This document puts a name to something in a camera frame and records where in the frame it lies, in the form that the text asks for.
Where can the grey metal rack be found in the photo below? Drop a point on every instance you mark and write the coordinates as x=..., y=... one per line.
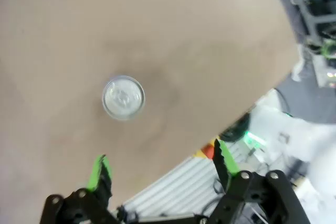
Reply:
x=312, y=3

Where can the silver topped drink can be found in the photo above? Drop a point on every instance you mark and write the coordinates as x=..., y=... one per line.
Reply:
x=123, y=98

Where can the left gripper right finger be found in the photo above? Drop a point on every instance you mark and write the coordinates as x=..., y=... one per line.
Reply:
x=225, y=163

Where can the red emergency stop button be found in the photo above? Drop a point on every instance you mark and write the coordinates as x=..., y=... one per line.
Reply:
x=207, y=151

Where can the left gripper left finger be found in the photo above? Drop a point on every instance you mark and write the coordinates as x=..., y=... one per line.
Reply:
x=101, y=176

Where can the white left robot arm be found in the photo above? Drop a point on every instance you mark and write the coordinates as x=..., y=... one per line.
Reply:
x=302, y=142

